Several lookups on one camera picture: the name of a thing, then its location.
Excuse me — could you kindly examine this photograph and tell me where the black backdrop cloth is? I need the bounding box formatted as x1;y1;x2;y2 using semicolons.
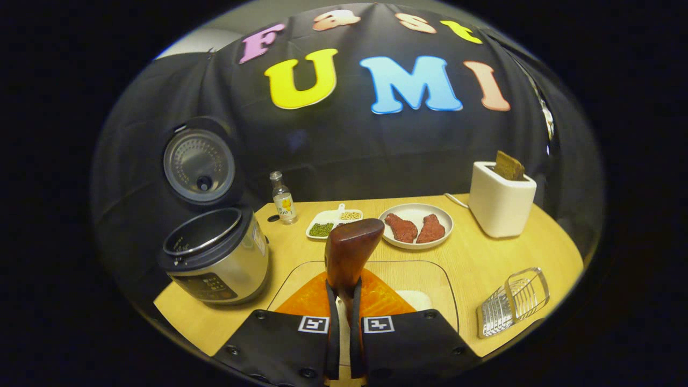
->
91;3;605;302

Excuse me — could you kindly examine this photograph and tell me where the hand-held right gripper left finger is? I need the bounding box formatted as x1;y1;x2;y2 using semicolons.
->
215;270;340;387

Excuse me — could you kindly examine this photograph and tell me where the clear glass tray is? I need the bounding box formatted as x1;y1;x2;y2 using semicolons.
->
267;260;460;334

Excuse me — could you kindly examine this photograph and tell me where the white toaster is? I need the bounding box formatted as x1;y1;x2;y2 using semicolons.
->
469;161;538;239

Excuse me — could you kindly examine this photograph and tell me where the red meat piece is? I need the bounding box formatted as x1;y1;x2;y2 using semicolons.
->
384;213;418;243
417;214;446;244

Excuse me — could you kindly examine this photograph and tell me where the silver black rice cooker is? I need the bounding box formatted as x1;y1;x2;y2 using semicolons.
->
157;117;271;306

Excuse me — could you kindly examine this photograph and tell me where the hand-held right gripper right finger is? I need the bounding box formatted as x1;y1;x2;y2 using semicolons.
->
350;269;482;387

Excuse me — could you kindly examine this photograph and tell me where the small clear glass bottle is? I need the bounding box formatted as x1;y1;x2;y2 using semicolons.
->
269;171;298;225

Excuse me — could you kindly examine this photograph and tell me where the brown toast slice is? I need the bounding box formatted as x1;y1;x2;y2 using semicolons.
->
493;150;525;181

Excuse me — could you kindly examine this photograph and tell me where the clear wire chopstick holder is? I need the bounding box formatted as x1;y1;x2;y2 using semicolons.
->
476;267;550;339

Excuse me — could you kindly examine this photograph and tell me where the pile of white rice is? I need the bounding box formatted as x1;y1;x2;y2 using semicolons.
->
395;290;433;312

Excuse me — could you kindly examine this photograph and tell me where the white round plate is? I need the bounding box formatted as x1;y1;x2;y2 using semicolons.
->
378;203;454;250

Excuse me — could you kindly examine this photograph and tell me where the brown wooden spoon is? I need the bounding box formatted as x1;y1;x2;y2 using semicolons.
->
324;218;385;371

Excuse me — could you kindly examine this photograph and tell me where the white divided bean dish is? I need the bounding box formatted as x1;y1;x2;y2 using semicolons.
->
306;204;364;240

